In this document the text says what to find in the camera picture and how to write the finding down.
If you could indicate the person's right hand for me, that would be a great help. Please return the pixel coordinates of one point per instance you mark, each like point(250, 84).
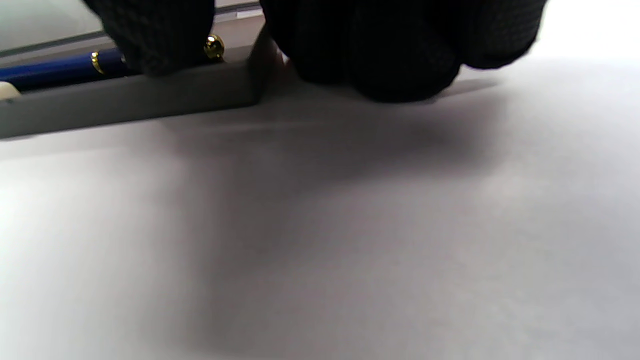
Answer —
point(390, 45)

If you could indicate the black pencil case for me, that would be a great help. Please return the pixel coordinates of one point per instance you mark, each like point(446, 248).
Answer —
point(140, 102)

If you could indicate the blue pen with gold trim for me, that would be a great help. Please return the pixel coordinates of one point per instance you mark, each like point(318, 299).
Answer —
point(55, 72)

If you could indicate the white eraser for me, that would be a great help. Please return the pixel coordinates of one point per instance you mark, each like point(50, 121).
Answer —
point(7, 91)

